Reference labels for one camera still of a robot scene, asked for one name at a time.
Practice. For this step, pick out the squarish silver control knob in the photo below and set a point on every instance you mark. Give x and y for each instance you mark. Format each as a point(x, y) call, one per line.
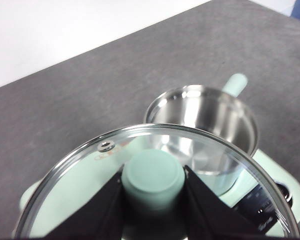
point(286, 193)

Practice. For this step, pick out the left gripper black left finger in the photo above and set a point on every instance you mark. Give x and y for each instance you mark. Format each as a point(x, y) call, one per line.
point(102, 215)

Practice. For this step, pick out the mint green breakfast maker base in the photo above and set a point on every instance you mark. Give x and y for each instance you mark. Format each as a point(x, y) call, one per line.
point(270, 165)

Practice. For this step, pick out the glass lid with green knob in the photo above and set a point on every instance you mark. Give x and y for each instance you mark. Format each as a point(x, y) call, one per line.
point(152, 170)

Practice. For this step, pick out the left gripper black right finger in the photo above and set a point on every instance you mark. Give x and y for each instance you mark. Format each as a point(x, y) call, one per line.
point(210, 215)

